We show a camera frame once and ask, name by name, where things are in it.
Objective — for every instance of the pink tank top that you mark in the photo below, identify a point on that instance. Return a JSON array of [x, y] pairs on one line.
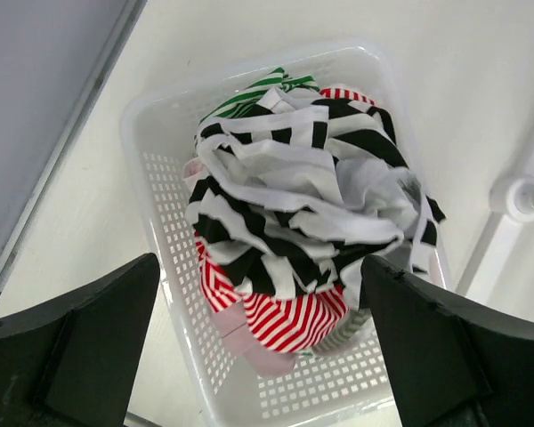
[[229, 318]]

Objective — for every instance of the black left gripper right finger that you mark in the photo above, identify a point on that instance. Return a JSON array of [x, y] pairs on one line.
[[450, 361]]

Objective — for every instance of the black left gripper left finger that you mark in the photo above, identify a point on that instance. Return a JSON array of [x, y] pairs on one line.
[[72, 360]]

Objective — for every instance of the black white striped tank top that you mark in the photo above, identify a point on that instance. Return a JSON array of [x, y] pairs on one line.
[[366, 139]]

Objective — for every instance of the green striped tank top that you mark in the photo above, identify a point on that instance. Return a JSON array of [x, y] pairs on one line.
[[351, 327]]

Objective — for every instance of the red striped tank top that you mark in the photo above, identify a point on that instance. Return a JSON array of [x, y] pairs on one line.
[[285, 320]]

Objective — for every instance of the metal clothes rack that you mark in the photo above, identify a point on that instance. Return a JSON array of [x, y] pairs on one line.
[[511, 204]]

